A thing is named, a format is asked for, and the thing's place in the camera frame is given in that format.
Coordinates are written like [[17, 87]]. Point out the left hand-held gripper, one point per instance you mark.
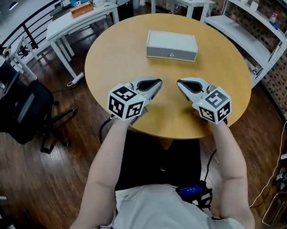
[[125, 101]]

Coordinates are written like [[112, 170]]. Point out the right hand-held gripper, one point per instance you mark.
[[215, 105]]

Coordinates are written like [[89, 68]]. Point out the white rectangular box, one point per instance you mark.
[[171, 42]]

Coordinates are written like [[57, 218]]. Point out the person's right forearm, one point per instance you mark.
[[229, 167]]

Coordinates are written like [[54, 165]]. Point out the person's left forearm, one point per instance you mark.
[[105, 167]]

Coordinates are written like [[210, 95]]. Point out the orange oblong box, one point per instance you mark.
[[81, 9]]

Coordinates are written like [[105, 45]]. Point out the white metal shelving unit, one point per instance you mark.
[[239, 35]]

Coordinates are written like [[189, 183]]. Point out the person's black trousers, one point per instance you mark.
[[155, 159]]

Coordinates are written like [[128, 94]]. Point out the white power strip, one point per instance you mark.
[[76, 79]]

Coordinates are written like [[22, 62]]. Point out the white square table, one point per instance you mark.
[[184, 0]]

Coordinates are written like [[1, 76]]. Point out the white rectangular desk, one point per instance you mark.
[[76, 23]]

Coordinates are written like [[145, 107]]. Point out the blue bottle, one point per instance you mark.
[[273, 21]]

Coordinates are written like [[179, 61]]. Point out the black device with blue screen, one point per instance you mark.
[[190, 191]]

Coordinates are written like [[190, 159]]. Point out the black office chair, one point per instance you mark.
[[32, 109]]

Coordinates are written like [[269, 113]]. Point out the person's white shirt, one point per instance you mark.
[[158, 212]]

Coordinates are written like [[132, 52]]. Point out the black metal railing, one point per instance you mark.
[[31, 28]]

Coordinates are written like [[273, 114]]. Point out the small white side table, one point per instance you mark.
[[20, 56]]

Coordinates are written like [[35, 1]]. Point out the grey metal chair frame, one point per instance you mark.
[[273, 207]]

